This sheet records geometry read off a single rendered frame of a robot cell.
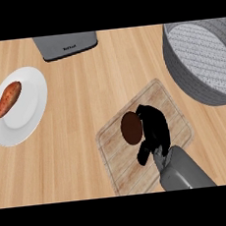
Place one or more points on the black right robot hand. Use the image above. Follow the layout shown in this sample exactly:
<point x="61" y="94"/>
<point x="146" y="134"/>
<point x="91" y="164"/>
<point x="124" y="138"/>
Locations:
<point x="156" y="127"/>

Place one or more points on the brown chocolate cupcake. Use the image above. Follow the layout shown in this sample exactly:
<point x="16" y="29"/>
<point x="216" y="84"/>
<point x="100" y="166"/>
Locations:
<point x="131" y="128"/>

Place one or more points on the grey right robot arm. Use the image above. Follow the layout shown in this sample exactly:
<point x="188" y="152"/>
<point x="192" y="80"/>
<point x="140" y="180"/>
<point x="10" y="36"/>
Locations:
<point x="182" y="170"/>

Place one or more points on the pale wooden cutting board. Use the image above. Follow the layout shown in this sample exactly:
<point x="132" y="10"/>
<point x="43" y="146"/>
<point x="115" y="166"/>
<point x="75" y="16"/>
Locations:
<point x="130" y="169"/>

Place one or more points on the grey wicker basket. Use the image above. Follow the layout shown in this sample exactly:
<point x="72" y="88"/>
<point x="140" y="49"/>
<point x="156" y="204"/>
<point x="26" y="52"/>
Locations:
<point x="200" y="63"/>

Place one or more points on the grey metal appliance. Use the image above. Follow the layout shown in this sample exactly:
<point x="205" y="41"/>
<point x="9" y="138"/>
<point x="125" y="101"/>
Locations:
<point x="66" y="45"/>

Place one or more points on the white round plate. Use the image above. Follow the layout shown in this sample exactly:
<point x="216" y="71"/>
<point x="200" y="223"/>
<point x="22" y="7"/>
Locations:
<point x="22" y="108"/>

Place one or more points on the orange sweet potato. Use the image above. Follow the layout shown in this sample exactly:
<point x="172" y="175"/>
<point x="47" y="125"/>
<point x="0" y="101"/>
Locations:
<point x="8" y="99"/>

